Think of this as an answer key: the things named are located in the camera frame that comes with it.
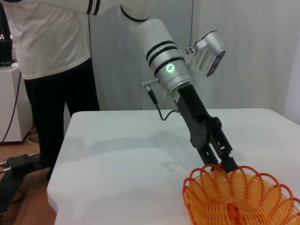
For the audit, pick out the white tablecloth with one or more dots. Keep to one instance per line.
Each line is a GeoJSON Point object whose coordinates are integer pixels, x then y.
{"type": "Point", "coordinates": [131, 164]}

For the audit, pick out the white cabinet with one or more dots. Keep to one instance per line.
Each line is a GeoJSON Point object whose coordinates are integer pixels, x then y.
{"type": "Point", "coordinates": [26, 114]}

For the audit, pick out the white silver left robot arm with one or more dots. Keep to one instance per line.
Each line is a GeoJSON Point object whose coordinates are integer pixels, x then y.
{"type": "Point", "coordinates": [159, 42]}

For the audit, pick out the black connector box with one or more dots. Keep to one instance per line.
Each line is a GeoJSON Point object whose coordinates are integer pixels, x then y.
{"type": "Point", "coordinates": [22, 162]}

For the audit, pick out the black floor stand base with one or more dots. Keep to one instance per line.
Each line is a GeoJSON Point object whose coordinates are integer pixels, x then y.
{"type": "Point", "coordinates": [14, 185]}

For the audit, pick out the person in white sweater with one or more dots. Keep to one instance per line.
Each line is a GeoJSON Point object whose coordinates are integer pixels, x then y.
{"type": "Point", "coordinates": [47, 35]}

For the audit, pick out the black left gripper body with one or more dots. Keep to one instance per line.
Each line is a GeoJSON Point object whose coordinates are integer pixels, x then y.
{"type": "Point", "coordinates": [199, 122]}

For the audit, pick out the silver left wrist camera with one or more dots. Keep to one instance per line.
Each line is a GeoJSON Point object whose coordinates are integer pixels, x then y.
{"type": "Point", "coordinates": [208, 54]}

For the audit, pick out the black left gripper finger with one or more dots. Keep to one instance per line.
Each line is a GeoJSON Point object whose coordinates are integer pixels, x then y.
{"type": "Point", "coordinates": [207, 154]}
{"type": "Point", "coordinates": [226, 157]}

